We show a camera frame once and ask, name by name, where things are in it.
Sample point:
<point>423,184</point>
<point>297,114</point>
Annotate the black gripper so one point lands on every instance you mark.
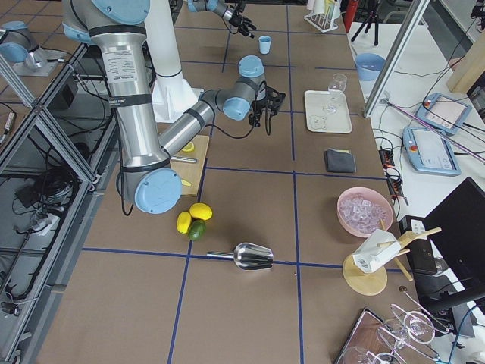
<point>257,108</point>
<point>237,20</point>

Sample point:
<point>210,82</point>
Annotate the steel ice scoop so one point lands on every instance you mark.
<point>248,256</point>

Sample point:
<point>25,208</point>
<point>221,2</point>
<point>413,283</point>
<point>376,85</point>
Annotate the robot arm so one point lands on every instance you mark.
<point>146,146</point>
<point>217,7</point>

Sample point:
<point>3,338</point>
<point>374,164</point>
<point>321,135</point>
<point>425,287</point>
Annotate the blue bowl with fork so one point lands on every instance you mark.
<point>369,66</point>

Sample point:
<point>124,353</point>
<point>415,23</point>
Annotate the pink bowl with ice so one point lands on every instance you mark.
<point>361,210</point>

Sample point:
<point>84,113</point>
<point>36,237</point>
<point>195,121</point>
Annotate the light blue cup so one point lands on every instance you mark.
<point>264,43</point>

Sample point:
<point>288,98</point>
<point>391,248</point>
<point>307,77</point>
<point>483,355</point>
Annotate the lemon half slice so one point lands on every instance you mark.
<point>189,147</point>

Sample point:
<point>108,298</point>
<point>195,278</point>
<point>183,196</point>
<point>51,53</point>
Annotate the cream bear tray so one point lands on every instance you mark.
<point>318,121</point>

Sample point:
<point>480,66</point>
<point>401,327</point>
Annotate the wooden cutting board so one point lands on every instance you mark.
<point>192,172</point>

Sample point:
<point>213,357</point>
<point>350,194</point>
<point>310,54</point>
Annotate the steel muddler black tip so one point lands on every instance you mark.
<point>184,159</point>

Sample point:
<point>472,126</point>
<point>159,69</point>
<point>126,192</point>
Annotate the clear wine glass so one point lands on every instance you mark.
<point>336,88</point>

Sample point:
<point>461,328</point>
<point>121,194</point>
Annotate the grey folded cloth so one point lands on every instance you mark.
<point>339,162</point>

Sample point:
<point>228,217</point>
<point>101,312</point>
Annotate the yellow lemon lower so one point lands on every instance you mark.
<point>201,211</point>

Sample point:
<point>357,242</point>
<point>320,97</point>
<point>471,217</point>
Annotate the yellow lemon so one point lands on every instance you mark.
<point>201,211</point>
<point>184,220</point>

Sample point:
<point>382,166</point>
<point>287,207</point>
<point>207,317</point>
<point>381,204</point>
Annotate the red cylinder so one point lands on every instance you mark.
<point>350,12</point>

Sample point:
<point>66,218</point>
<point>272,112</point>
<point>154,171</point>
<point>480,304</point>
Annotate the yellow lemon upper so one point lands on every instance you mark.
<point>184,220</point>

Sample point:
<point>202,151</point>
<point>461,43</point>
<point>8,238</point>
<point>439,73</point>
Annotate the green lime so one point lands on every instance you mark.
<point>197,230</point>

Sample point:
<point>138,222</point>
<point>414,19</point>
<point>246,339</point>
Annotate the blue teach pendant near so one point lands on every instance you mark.
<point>428,152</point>

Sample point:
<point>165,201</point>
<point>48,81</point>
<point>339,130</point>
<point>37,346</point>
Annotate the blue teach pendant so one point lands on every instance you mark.
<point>443,113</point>
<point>428,152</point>

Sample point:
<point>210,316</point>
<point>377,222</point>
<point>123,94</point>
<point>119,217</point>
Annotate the blue teach pendant far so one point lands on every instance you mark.
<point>443,113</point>

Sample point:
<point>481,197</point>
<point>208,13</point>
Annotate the wooden round stand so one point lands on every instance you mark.
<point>364,269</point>

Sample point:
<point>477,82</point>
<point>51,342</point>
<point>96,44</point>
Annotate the black monitor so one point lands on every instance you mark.
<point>460,216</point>

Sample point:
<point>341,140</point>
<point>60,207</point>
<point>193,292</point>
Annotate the white wire cup rack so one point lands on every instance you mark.
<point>323,14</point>

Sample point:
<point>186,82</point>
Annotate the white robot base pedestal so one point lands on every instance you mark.
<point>171,94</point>

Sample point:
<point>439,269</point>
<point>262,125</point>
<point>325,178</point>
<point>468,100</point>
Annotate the aluminium frame post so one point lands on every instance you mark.
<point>407,28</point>

